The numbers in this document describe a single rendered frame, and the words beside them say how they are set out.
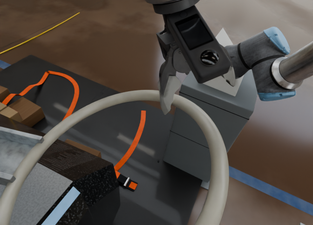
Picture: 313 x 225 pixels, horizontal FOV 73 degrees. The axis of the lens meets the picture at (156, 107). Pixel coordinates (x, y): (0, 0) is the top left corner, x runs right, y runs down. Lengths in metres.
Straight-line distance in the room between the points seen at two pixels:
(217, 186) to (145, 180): 1.38
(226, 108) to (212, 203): 0.87
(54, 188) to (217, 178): 0.64
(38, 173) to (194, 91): 0.82
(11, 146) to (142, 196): 1.15
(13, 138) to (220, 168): 0.53
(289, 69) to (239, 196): 1.16
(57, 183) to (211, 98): 0.82
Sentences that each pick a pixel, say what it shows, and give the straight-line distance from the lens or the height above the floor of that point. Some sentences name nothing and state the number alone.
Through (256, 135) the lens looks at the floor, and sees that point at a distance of 2.31.
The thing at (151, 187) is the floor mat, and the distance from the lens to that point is 1.70.
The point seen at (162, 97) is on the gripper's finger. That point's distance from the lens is 0.38.
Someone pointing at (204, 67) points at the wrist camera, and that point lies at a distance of 0.28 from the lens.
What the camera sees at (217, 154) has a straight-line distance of 0.40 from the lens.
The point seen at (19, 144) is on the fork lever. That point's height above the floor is 1.06.
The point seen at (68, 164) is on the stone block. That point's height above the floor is 0.73.
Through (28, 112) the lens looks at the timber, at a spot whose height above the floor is 0.14.
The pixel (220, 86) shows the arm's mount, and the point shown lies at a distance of 1.19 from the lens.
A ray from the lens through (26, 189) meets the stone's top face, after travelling 0.92.
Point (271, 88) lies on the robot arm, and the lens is 1.06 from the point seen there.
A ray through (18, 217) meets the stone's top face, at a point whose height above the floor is 0.81.
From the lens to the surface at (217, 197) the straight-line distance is 0.36.
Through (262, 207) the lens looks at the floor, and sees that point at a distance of 1.93.
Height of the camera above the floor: 1.58
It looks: 46 degrees down
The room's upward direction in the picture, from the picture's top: 8 degrees clockwise
